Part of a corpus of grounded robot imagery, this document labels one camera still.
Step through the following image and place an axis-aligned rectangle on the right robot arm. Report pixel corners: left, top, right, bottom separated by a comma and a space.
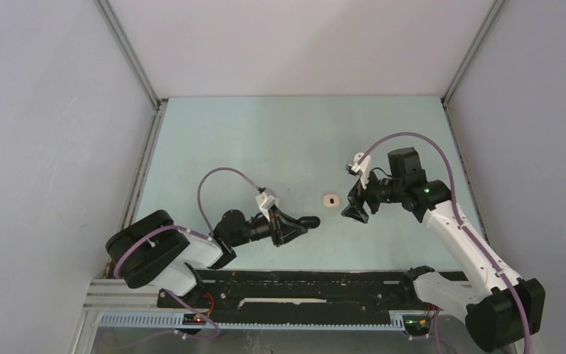
342, 147, 545, 353

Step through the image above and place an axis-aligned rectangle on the aluminium frame post right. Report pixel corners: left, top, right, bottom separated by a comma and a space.
441, 0, 508, 108

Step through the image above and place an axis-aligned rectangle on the black earbud charging case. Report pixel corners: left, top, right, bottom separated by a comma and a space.
297, 216, 321, 229

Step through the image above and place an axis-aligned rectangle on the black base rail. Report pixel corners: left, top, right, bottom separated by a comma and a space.
185, 270, 439, 327

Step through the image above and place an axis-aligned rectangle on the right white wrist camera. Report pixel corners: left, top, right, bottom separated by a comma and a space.
346, 153, 371, 190

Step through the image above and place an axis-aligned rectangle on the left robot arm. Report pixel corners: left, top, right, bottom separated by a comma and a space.
105, 207, 321, 307

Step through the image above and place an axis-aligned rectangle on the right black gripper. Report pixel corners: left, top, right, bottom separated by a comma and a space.
340, 166, 405, 224

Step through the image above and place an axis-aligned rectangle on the aluminium frame post left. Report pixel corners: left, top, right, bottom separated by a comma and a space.
94, 0, 161, 110

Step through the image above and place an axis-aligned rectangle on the aluminium frame post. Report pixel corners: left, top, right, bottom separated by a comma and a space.
441, 0, 508, 108
94, 0, 161, 110

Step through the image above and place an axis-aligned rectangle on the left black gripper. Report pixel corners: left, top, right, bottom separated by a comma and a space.
229, 203, 307, 246

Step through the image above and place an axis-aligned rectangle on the beige earbud charging case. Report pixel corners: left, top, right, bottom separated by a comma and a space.
323, 194, 340, 208

